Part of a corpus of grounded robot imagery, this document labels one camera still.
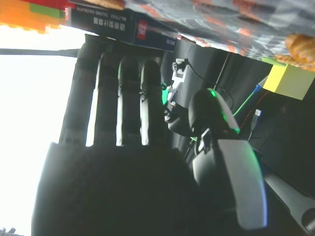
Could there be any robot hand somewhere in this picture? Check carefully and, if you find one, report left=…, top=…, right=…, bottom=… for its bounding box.
left=31, top=53, right=268, bottom=236

